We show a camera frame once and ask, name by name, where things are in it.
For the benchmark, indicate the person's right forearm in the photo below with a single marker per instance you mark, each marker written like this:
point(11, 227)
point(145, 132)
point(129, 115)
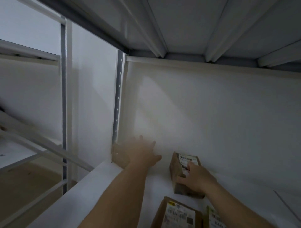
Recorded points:
point(230, 209)

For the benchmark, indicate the small box handwritten white label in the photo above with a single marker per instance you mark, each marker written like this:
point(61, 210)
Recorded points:
point(162, 211)

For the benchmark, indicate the person's right hand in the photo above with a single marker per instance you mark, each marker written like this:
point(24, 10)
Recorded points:
point(200, 179)

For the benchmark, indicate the person's left forearm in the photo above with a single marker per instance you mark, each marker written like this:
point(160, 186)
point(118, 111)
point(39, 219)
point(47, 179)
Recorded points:
point(117, 199)

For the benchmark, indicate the brown parcel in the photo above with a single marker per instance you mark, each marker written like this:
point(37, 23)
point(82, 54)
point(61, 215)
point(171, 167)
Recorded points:
point(175, 169)
point(118, 155)

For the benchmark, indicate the person's left hand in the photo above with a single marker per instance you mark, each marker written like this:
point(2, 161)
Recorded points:
point(143, 152)

